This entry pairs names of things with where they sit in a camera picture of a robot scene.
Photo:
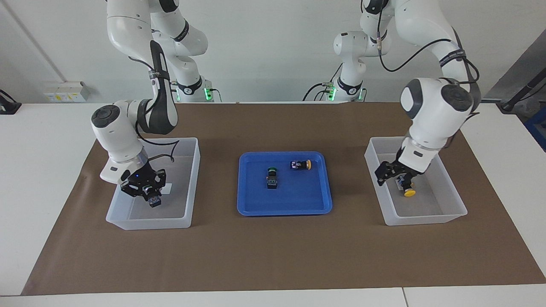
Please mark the yellow push button switch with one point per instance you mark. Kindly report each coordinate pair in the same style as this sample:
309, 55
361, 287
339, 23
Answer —
296, 164
409, 192

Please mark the white paper label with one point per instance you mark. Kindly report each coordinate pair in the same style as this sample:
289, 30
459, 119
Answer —
166, 188

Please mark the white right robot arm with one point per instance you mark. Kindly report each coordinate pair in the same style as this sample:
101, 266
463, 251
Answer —
115, 128

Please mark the black flat device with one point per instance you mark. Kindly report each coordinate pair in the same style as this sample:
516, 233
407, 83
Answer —
8, 107

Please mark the brown paper table mat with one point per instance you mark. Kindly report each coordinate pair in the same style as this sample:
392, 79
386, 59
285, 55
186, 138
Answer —
273, 256

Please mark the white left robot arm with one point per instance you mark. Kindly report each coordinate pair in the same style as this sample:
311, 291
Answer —
431, 115

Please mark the blue plastic tray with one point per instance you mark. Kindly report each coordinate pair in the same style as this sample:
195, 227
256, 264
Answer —
298, 196

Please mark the black stand pole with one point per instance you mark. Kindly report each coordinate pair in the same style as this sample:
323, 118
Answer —
522, 91

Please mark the translucent white plastic box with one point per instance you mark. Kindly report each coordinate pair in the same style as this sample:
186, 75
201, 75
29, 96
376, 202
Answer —
179, 204
426, 209

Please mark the white wall socket box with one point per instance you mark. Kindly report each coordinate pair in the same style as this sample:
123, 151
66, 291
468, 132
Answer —
68, 91

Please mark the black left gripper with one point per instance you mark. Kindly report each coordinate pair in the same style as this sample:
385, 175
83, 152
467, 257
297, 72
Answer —
401, 166

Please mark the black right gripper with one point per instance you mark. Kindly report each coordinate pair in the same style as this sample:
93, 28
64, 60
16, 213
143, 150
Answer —
138, 175

